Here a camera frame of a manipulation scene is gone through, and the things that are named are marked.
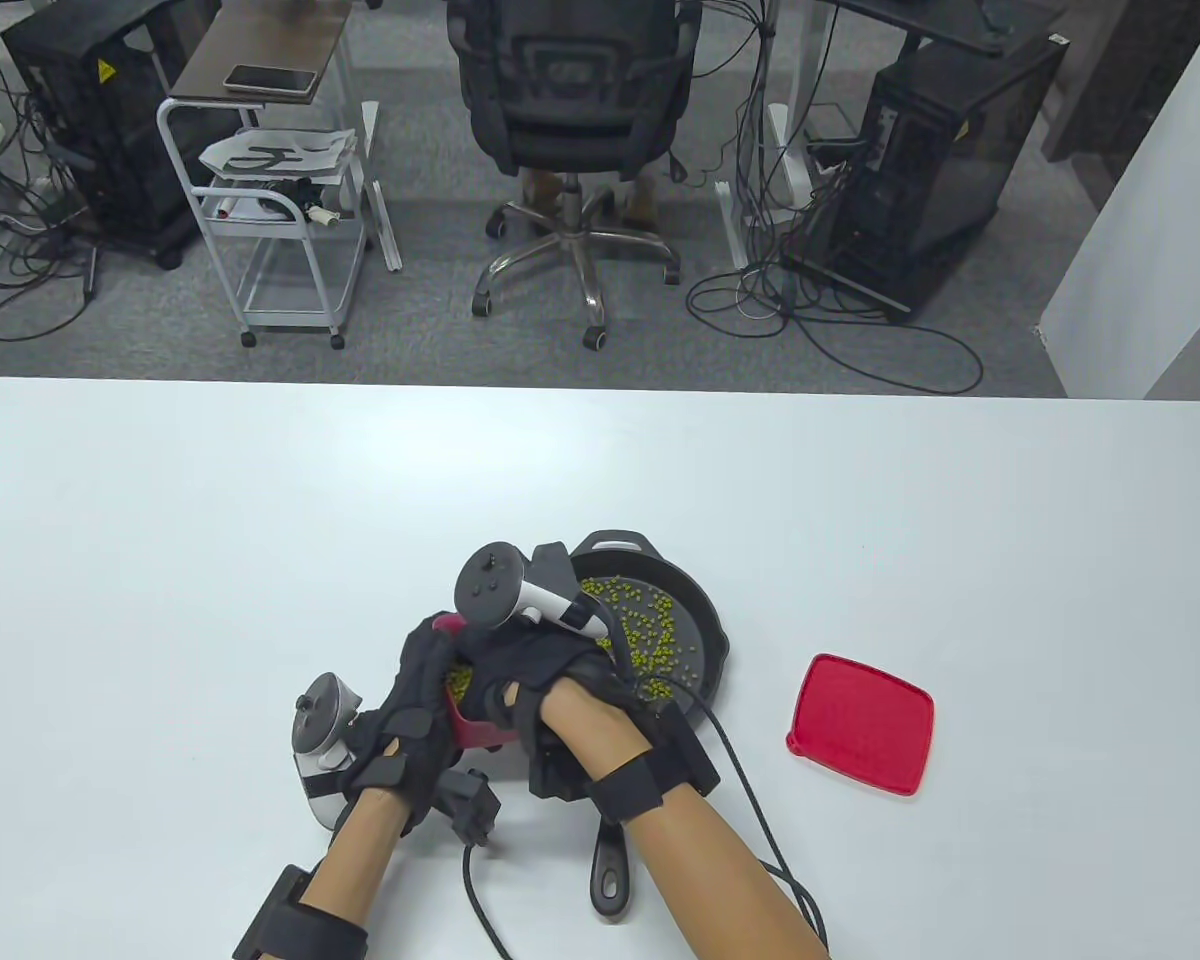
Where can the person's right hand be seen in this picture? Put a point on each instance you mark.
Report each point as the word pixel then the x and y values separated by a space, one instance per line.
pixel 540 665

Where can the person's left hand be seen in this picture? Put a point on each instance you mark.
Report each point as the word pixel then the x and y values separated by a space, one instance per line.
pixel 400 720

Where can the pink plastic container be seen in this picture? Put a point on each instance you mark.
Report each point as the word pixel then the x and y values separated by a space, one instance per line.
pixel 480 732

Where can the green mung beans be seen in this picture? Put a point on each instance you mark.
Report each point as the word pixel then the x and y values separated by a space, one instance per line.
pixel 650 625

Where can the black cast iron frying pan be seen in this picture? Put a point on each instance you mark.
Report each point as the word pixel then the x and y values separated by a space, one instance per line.
pixel 700 610

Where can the red plastic container lid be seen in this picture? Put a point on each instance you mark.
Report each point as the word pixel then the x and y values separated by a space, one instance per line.
pixel 860 725

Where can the person's right forearm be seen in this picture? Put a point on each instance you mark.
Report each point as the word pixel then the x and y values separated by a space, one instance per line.
pixel 700 860

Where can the person's left forearm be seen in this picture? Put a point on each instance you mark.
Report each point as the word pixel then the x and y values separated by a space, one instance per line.
pixel 360 860

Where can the grey white hand controller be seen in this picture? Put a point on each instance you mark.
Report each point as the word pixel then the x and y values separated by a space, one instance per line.
pixel 325 720
pixel 490 590

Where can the white desk leg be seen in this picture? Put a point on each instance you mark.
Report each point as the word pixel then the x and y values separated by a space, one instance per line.
pixel 385 220
pixel 732 230

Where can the white metal rolling cart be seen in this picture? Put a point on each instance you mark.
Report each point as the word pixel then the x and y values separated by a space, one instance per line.
pixel 260 222

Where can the white item on cart tray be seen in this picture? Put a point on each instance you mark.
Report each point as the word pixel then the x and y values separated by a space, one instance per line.
pixel 255 207

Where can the black office chair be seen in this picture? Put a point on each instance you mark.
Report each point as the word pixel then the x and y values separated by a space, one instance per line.
pixel 570 100

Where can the white printed paper bag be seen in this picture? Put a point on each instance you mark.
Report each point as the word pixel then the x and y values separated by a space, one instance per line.
pixel 280 155

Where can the black smartphone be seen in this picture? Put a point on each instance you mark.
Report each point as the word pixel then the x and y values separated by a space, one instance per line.
pixel 270 80

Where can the black computer tower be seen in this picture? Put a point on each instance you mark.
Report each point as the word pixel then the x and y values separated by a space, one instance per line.
pixel 960 150
pixel 110 130

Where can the brown wooden side table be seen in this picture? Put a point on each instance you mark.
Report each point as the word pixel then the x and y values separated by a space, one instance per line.
pixel 260 40

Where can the black desk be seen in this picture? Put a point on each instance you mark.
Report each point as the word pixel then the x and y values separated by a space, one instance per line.
pixel 940 20

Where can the dark grey cabinet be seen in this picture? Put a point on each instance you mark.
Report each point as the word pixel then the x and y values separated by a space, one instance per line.
pixel 1130 80

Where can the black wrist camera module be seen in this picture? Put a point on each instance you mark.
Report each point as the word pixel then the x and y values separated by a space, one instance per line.
pixel 555 775
pixel 470 805

